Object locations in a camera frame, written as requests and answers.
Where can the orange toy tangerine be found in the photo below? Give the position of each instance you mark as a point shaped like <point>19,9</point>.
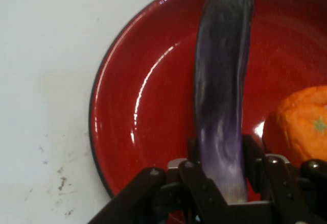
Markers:
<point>301,127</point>

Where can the red round plate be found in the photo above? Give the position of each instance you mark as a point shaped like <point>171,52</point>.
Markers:
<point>153,106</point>

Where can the purple toy eggplant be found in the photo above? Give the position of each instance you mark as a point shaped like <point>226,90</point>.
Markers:
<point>222,81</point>

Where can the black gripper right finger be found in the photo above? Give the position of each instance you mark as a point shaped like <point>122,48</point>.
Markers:
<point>293,196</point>

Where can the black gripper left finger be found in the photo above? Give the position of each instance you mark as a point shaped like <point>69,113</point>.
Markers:
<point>153,196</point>

